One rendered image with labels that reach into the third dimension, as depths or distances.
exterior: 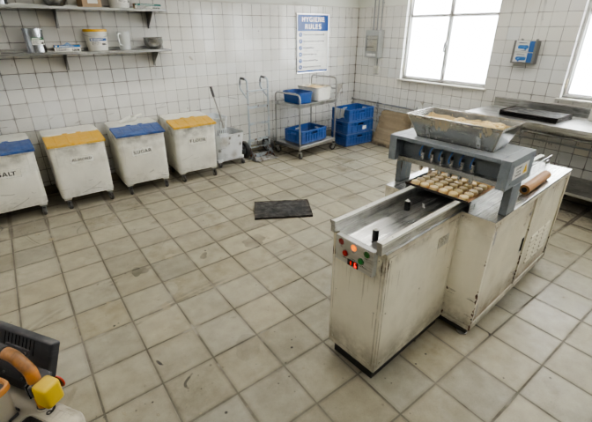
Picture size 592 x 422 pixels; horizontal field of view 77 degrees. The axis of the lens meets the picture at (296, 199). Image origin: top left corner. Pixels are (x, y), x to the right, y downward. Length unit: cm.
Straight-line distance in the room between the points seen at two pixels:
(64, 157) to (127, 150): 61
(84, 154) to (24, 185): 62
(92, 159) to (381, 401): 363
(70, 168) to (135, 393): 276
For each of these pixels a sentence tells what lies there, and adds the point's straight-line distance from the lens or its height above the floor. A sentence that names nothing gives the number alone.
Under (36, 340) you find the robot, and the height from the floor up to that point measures 95.
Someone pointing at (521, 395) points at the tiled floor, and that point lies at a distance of 254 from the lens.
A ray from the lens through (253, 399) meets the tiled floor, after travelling 223.
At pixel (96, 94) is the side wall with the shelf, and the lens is 510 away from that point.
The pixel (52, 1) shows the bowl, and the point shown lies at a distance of 478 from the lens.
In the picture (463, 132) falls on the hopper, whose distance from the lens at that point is 224.
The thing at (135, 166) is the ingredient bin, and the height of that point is 34.
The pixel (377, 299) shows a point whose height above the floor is 58.
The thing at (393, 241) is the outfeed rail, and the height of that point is 89.
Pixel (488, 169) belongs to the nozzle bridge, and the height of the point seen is 108.
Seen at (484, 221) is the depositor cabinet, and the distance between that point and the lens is 226.
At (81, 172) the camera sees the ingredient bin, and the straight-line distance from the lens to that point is 457.
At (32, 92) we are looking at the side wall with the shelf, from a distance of 503.
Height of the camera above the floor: 177
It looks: 25 degrees down
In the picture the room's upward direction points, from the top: straight up
